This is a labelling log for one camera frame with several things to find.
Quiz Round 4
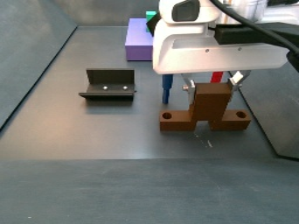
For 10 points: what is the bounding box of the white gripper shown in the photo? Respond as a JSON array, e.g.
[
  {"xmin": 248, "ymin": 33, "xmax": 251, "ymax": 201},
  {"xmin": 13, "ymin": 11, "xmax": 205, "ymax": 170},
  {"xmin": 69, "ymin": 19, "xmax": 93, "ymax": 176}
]
[{"xmin": 153, "ymin": 20, "xmax": 287, "ymax": 103}]

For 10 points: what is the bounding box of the brown T-shaped block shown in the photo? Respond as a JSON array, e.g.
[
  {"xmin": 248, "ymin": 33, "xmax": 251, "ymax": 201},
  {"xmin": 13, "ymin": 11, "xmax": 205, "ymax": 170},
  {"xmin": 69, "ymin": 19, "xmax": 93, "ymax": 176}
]
[{"xmin": 159, "ymin": 83, "xmax": 251, "ymax": 131}]

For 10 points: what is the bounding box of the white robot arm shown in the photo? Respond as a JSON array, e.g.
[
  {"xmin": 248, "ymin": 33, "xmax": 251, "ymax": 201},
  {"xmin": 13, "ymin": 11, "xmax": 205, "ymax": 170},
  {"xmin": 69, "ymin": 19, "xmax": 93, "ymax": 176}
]
[{"xmin": 148, "ymin": 0, "xmax": 299, "ymax": 95}]

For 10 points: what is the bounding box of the purple square board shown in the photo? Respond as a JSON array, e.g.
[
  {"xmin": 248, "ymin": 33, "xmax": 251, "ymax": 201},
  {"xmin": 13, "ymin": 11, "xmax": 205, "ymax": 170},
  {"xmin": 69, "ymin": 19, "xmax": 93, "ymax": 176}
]
[{"xmin": 125, "ymin": 18, "xmax": 153, "ymax": 61}]

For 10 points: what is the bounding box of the red stepped peg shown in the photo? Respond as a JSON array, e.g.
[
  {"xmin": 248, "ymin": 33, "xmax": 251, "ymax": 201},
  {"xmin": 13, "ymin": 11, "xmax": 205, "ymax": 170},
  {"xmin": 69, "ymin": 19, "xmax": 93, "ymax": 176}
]
[{"xmin": 209, "ymin": 72, "xmax": 223, "ymax": 83}]

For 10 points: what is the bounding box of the blue stepped peg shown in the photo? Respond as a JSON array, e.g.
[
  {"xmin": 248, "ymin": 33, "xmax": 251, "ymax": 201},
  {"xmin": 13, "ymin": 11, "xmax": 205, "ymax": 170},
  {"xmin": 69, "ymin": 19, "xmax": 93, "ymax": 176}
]
[{"xmin": 163, "ymin": 74, "xmax": 173, "ymax": 104}]

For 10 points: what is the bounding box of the green U-shaped block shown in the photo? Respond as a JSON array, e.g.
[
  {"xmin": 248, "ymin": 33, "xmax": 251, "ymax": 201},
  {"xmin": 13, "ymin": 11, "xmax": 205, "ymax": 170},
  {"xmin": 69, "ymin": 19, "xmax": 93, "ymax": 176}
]
[{"xmin": 145, "ymin": 10, "xmax": 156, "ymax": 32}]

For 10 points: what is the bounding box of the black cable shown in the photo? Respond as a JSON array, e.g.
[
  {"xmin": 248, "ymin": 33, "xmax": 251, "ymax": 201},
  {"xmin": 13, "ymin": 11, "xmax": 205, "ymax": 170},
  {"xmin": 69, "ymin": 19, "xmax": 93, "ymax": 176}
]
[{"xmin": 209, "ymin": 0, "xmax": 299, "ymax": 74}]

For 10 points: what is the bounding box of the black angle bracket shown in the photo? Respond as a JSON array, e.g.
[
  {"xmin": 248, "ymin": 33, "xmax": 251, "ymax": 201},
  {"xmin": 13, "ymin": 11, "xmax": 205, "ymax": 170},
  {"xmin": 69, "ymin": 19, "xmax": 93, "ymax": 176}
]
[{"xmin": 79, "ymin": 68, "xmax": 136, "ymax": 101}]

